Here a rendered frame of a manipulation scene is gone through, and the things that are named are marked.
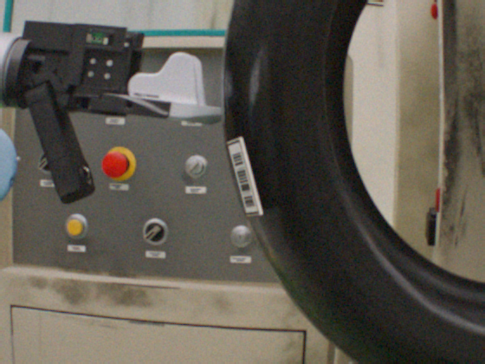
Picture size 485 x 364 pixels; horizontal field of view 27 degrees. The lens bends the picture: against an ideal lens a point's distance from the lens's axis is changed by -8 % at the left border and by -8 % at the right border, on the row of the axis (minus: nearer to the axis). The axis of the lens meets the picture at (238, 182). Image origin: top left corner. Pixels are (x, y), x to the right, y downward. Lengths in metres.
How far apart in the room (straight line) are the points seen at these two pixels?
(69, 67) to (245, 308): 0.73
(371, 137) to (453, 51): 3.18
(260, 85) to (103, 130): 0.85
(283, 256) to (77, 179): 0.21
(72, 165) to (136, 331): 0.70
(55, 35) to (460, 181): 0.51
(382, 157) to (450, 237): 3.19
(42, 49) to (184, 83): 0.15
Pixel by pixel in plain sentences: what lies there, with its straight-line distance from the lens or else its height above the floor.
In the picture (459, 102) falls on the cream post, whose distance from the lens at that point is 1.22.
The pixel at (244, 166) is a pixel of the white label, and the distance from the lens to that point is 0.84.
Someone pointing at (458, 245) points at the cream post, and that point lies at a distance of 1.23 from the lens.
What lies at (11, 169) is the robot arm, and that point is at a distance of 0.89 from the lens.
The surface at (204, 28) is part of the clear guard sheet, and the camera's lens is 1.62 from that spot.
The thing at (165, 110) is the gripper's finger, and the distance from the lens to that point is 0.94.
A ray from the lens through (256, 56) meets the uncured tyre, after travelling 0.84.
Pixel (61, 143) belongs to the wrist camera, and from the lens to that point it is 0.97.
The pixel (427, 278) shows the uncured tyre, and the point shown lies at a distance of 1.11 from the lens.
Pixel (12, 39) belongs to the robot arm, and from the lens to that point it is 1.00.
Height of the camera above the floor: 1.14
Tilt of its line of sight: 3 degrees down
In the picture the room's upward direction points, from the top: 2 degrees clockwise
